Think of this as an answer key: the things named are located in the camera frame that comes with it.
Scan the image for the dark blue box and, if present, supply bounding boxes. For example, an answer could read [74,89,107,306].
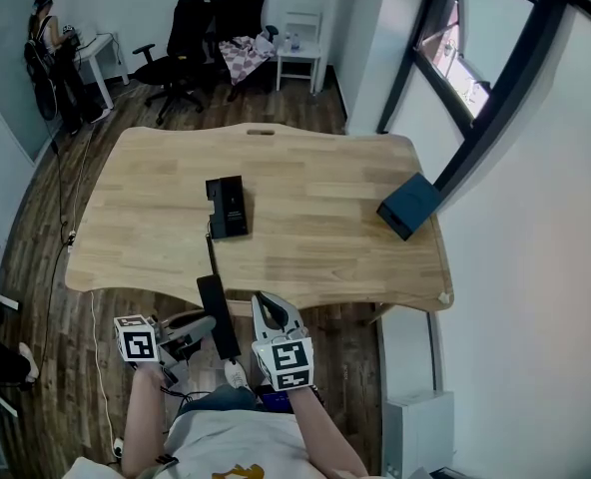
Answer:
[375,171,442,242]

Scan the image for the person's left forearm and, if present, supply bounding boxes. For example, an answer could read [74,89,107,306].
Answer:
[120,363,178,479]

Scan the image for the white wooden chair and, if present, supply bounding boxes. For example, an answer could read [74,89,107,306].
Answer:
[276,11,323,95]

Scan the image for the white shoe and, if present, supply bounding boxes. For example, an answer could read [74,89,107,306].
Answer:
[223,359,252,391]

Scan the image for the white cabinet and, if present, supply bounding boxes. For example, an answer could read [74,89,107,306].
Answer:
[380,389,457,479]

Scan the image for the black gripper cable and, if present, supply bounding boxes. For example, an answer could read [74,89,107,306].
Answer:
[157,383,213,418]

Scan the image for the white desk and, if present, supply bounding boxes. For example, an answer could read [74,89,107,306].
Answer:
[72,31,132,112]

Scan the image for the black window frame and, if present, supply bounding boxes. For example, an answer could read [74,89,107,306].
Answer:
[376,0,591,203]

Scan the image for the black office chair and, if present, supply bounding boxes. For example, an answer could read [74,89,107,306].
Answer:
[132,0,210,127]
[206,0,281,102]

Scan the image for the blue jeans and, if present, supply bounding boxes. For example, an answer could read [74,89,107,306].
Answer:
[175,384,263,417]

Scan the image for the white floor cable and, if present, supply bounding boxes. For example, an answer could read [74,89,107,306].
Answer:
[89,290,123,451]

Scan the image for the person's right forearm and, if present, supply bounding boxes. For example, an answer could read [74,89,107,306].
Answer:
[287,385,370,479]

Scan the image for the black device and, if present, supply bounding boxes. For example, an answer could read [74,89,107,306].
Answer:
[205,175,252,241]

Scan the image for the black floor cable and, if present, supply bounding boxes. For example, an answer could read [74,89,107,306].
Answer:
[5,136,78,383]

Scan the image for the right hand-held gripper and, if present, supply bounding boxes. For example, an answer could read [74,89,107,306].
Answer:
[251,290,312,392]

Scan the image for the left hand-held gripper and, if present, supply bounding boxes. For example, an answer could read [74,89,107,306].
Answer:
[114,313,218,385]

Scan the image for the checkered blanket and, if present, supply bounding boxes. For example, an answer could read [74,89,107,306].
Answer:
[217,32,278,87]

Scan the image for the black metal frame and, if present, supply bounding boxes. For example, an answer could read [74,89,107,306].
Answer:
[423,465,482,479]

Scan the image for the black telephone handset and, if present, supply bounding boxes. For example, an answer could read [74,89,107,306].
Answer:
[196,274,243,361]

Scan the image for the white printed shirt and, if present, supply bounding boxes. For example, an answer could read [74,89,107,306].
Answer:
[68,409,376,479]

